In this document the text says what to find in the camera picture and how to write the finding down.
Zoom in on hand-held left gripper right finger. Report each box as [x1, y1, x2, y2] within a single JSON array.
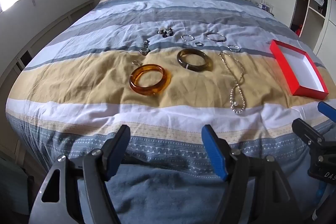
[[201, 125, 302, 224]]

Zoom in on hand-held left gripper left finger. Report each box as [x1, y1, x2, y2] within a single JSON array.
[[29, 124, 131, 224]]

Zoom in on thin silver bangle with clasp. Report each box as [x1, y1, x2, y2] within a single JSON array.
[[207, 33, 227, 42]]

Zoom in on red cardboard box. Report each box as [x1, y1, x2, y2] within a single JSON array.
[[269, 39, 329, 96]]

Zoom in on pearl chain necklace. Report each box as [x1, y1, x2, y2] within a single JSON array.
[[219, 51, 246, 115]]

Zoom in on olive brown bangle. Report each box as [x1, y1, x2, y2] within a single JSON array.
[[177, 49, 213, 72]]

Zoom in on amber resin bangle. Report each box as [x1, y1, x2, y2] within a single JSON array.
[[129, 64, 172, 95]]

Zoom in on striped duvet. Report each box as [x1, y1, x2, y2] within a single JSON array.
[[5, 0, 336, 224]]

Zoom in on cluster of dark earrings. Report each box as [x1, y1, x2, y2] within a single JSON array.
[[157, 27, 174, 38]]

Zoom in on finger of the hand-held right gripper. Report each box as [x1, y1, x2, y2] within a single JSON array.
[[292, 118, 326, 147], [318, 101, 336, 122]]

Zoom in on silver pendant brooch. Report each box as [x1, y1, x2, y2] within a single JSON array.
[[139, 40, 151, 56]]

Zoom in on small items on nightstand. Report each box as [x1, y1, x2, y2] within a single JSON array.
[[256, 2, 275, 14]]

